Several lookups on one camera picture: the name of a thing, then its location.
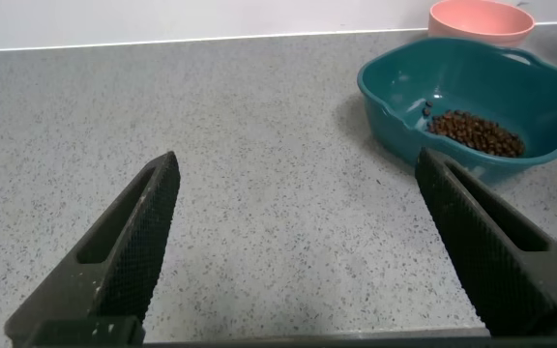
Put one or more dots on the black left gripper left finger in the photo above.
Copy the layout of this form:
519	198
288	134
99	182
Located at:
114	270

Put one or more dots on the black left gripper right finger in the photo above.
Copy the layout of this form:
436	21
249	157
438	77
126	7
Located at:
496	270

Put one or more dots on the brown coffee beans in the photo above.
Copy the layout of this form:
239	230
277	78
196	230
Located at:
477	133

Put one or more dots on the pink plastic bowl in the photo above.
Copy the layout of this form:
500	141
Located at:
481	19

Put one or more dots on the teal plastic basin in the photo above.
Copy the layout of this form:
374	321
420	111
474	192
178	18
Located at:
501	82

